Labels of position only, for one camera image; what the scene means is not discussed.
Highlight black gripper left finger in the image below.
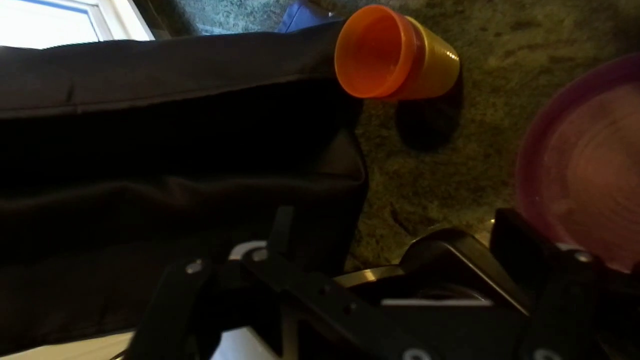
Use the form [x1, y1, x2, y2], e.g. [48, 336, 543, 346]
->
[124, 205, 387, 360]

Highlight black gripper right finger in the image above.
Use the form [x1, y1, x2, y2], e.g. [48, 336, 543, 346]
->
[488, 206, 640, 360]

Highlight pink plastic plate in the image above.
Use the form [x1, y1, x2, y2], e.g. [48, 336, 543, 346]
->
[515, 55, 640, 274]

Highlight black hanging cloth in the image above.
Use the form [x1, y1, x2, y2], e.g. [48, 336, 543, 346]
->
[0, 18, 370, 356]

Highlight stacked yellow and orange cups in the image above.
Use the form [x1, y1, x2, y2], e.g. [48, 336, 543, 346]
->
[333, 2, 462, 103]

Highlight white framed window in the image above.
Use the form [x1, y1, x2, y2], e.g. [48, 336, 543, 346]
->
[0, 0, 156, 52]

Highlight small blue object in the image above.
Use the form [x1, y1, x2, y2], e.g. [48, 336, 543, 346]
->
[274, 0, 331, 34]

